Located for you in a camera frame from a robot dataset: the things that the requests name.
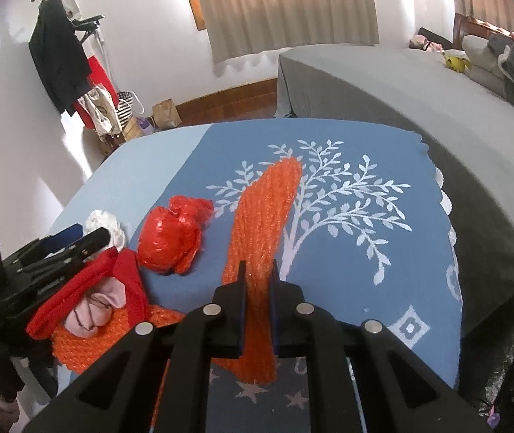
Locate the blue tree print tablecloth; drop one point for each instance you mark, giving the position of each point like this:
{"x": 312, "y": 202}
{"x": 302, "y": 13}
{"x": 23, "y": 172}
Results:
{"x": 351, "y": 257}

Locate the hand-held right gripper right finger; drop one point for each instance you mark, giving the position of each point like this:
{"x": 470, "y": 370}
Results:
{"x": 275, "y": 311}

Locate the white tissue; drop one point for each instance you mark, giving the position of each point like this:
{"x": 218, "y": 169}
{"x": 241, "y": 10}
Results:
{"x": 103, "y": 228}

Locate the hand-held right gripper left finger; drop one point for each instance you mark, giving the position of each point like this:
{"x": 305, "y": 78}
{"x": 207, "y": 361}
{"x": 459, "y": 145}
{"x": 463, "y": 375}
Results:
{"x": 241, "y": 311}

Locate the beige tote bag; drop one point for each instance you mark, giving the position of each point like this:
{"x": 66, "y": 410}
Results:
{"x": 101, "y": 110}

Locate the red garment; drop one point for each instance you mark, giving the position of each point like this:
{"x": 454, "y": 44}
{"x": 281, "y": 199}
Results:
{"x": 101, "y": 76}

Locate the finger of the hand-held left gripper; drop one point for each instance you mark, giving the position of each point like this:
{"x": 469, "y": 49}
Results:
{"x": 94, "y": 241}
{"x": 65, "y": 235}

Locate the orange foam mesh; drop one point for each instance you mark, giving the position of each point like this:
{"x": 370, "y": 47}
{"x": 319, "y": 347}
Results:
{"x": 266, "y": 216}

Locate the striped bag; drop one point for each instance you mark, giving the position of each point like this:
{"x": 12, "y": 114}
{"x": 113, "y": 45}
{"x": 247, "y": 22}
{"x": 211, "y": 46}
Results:
{"x": 126, "y": 108}

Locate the grey pillow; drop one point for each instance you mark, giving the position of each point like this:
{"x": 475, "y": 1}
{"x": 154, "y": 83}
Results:
{"x": 475, "y": 49}
{"x": 491, "y": 79}

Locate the black cushion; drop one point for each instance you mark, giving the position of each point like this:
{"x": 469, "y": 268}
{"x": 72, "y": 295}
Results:
{"x": 435, "y": 34}

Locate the black steamer hanger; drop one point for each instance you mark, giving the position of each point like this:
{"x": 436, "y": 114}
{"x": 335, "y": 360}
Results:
{"x": 87, "y": 21}

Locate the pink plush toy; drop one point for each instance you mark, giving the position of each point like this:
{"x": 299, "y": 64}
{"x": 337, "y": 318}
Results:
{"x": 428, "y": 44}

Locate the brown paper bag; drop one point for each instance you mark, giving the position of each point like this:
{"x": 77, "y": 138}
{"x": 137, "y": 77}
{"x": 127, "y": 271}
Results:
{"x": 166, "y": 115}

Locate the wooden headboard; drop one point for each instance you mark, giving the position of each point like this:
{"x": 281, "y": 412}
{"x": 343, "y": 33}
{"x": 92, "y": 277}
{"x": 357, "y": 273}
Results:
{"x": 473, "y": 25}

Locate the red plastic bag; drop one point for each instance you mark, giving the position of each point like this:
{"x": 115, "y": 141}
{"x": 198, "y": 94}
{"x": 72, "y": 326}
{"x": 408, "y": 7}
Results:
{"x": 171, "y": 239}

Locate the pink cloth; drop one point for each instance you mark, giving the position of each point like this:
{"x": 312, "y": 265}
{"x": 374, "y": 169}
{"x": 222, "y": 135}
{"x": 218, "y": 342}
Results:
{"x": 99, "y": 306}

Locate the black jacket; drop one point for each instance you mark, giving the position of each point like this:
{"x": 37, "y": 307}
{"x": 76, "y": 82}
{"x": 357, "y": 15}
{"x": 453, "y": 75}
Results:
{"x": 58, "y": 58}

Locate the purple white bag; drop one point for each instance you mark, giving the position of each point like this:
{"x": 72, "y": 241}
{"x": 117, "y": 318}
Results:
{"x": 137, "y": 128}

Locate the red cloth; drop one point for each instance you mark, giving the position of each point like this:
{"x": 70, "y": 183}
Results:
{"x": 76, "y": 288}

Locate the yellow plush toy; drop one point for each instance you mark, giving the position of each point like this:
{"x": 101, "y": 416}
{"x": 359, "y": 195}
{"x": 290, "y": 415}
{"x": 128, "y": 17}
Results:
{"x": 457, "y": 62}

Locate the wide beige curtain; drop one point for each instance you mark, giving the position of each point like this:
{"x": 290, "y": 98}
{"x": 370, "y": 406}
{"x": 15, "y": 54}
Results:
{"x": 284, "y": 4}

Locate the grey bed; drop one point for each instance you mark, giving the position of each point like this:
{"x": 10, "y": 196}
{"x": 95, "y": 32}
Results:
{"x": 396, "y": 99}

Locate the black-lined trash bin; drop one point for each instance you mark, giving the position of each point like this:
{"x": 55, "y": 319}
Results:
{"x": 509, "y": 383}

